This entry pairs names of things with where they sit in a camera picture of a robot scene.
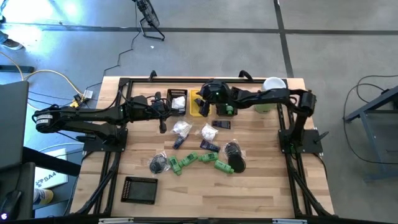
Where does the wide black plastic basket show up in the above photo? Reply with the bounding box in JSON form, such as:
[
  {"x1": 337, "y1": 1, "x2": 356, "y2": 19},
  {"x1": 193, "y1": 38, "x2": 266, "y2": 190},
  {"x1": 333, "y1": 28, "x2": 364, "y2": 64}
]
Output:
[{"x1": 120, "y1": 176, "x2": 159, "y2": 205}]

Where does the white cardboard box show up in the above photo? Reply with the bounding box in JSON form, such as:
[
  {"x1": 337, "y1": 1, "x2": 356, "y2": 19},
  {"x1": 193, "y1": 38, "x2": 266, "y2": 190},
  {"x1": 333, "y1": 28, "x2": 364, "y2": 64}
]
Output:
[{"x1": 33, "y1": 147, "x2": 68, "y2": 190}]

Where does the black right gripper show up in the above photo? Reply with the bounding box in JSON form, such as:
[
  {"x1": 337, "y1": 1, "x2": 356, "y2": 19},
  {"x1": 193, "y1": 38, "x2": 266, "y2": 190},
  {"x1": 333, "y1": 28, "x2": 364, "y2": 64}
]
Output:
[{"x1": 194, "y1": 80, "x2": 233, "y2": 118}]

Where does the yellow floor cable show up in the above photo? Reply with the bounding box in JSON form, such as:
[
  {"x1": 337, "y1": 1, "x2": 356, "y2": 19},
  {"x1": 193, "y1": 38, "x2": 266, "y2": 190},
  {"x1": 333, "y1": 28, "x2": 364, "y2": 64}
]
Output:
[{"x1": 0, "y1": 51, "x2": 85, "y2": 111}]

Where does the grey flat panel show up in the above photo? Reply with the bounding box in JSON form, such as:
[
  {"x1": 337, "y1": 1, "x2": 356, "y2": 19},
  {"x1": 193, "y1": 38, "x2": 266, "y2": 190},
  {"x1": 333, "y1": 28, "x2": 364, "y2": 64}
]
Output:
[{"x1": 0, "y1": 80, "x2": 30, "y2": 171}]

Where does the black aluminium table frame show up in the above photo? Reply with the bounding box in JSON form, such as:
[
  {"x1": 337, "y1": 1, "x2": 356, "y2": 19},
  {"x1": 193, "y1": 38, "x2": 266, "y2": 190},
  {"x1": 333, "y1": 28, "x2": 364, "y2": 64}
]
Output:
[{"x1": 70, "y1": 77, "x2": 335, "y2": 218}]

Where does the white and yellow object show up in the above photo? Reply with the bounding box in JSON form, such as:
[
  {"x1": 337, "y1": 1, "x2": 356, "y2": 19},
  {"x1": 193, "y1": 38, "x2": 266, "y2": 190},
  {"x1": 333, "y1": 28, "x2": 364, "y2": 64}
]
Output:
[{"x1": 32, "y1": 187, "x2": 54, "y2": 206}]

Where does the black floor bar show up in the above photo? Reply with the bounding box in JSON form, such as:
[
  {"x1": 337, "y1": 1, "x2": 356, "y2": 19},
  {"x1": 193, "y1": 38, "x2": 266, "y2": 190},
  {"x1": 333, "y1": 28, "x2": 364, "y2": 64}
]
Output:
[{"x1": 0, "y1": 64, "x2": 35, "y2": 74}]

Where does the yellow plastic basket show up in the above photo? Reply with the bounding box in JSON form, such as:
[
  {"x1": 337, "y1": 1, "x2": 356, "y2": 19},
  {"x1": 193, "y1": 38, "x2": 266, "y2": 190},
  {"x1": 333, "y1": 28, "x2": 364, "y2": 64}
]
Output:
[{"x1": 190, "y1": 89, "x2": 213, "y2": 118}]

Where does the black floor fan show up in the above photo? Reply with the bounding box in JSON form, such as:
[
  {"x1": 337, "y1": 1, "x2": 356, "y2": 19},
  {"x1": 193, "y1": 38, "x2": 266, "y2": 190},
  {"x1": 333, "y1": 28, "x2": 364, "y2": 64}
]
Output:
[{"x1": 132, "y1": 0, "x2": 166, "y2": 42}]

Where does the person's shoe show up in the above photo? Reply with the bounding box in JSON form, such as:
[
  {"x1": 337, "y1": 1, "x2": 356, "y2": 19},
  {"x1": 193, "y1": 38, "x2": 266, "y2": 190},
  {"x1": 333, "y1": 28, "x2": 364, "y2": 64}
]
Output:
[{"x1": 0, "y1": 29, "x2": 24, "y2": 51}]

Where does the black round disc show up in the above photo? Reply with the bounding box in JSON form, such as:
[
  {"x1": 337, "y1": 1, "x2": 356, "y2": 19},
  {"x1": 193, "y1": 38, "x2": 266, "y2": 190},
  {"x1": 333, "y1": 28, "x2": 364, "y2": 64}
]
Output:
[{"x1": 228, "y1": 154, "x2": 247, "y2": 174}]

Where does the black computer mouse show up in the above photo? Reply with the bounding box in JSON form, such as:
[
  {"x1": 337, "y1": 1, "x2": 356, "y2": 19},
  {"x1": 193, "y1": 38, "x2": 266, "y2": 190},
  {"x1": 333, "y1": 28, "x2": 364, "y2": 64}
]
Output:
[{"x1": 0, "y1": 189, "x2": 22, "y2": 220}]

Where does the bagged black toiletry item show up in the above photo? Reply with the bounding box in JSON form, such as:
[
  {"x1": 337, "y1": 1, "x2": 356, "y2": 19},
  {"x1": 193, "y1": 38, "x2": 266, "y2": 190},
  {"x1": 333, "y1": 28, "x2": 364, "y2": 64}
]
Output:
[
  {"x1": 148, "y1": 151, "x2": 170, "y2": 175},
  {"x1": 222, "y1": 139, "x2": 246, "y2": 160}
]

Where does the black floor cable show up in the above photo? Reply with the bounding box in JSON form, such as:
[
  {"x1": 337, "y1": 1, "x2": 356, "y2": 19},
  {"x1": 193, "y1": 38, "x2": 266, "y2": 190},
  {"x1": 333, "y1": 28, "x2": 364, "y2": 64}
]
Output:
[{"x1": 341, "y1": 74, "x2": 398, "y2": 166}]

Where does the silver table bracket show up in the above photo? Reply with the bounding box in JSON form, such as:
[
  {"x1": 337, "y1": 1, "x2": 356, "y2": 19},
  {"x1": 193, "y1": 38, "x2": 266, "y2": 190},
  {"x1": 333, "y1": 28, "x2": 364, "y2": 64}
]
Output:
[
  {"x1": 272, "y1": 218, "x2": 308, "y2": 224},
  {"x1": 98, "y1": 217, "x2": 134, "y2": 224}
]

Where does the dark blue toiletry tube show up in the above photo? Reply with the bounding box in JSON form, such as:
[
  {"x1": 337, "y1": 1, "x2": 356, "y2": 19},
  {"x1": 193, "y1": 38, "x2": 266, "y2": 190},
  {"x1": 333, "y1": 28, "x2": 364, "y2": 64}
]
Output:
[
  {"x1": 199, "y1": 139, "x2": 221, "y2": 153},
  {"x1": 211, "y1": 120, "x2": 232, "y2": 130},
  {"x1": 172, "y1": 134, "x2": 187, "y2": 150}
]

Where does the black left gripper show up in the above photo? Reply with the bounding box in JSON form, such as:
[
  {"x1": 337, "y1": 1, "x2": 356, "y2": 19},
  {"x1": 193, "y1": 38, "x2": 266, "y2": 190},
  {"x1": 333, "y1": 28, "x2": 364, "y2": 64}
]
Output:
[{"x1": 149, "y1": 98, "x2": 172, "y2": 134}]

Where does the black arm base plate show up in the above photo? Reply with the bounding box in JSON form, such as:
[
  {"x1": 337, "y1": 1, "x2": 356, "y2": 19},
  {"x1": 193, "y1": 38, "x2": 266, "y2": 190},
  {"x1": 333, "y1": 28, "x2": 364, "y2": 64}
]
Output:
[
  {"x1": 82, "y1": 128, "x2": 129, "y2": 153},
  {"x1": 278, "y1": 129, "x2": 324, "y2": 154}
]

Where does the black desk bar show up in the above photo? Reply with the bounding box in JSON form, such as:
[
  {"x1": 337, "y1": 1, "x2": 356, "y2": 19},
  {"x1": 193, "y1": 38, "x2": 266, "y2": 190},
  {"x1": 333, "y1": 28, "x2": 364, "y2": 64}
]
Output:
[{"x1": 23, "y1": 146, "x2": 82, "y2": 177}]

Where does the blue-grey cart frame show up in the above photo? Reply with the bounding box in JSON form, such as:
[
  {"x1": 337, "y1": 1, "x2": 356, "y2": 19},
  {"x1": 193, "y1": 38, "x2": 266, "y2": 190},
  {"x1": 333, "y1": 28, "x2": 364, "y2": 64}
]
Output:
[{"x1": 343, "y1": 85, "x2": 398, "y2": 183}]

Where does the black fan cable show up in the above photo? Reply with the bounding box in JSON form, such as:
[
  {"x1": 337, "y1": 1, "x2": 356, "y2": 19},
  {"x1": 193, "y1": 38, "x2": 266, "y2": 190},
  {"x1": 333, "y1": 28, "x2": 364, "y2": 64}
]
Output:
[{"x1": 83, "y1": 2, "x2": 140, "y2": 93}]

